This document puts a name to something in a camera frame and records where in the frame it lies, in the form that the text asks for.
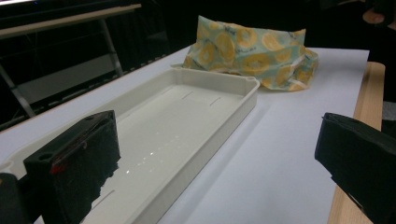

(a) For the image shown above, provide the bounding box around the white table sheet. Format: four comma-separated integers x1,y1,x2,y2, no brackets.
0,46,371,224

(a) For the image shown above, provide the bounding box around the metal frame table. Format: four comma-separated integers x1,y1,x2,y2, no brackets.
0,3,143,132

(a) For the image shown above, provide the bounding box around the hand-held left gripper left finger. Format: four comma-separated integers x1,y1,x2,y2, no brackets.
22,109,121,224

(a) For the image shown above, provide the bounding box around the yellow patterned face mask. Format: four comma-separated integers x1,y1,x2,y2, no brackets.
171,15,319,92

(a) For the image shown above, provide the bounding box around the white plastic tray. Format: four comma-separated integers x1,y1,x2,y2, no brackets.
0,67,261,224

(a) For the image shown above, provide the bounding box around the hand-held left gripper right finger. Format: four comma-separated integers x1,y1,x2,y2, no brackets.
314,112,396,224

